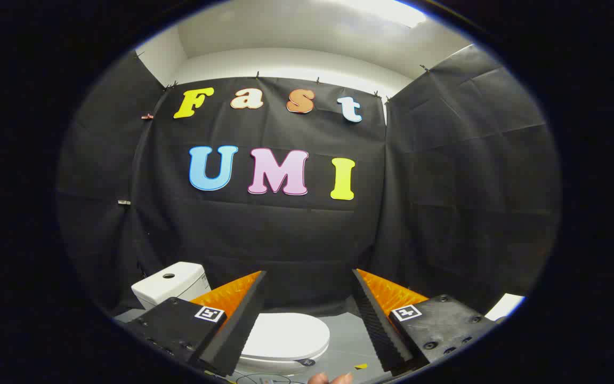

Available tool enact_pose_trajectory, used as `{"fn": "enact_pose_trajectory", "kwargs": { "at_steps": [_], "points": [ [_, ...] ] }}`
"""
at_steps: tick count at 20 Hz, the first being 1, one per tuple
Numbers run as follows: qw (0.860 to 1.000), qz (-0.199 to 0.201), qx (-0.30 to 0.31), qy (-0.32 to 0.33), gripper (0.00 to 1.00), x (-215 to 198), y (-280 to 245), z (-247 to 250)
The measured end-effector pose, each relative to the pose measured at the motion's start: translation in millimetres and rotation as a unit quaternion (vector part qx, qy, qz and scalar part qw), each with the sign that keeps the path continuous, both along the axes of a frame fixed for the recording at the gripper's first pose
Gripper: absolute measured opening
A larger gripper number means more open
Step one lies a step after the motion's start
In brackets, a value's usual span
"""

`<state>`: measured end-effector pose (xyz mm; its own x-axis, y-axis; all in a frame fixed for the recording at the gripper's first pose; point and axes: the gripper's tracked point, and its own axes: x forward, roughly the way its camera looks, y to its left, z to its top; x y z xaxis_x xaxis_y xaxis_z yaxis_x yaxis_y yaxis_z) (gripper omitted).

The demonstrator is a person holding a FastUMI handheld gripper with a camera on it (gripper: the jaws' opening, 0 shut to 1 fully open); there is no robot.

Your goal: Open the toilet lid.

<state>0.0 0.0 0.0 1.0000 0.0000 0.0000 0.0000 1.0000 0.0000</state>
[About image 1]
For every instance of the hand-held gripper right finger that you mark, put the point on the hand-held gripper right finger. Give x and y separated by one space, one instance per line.
376 320

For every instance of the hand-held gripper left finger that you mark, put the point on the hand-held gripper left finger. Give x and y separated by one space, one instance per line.
243 314

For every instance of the white ceramic toilet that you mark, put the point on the white ceramic toilet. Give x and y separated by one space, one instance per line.
171 288

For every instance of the black backdrop cloth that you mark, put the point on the black backdrop cloth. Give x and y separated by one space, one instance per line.
296 234

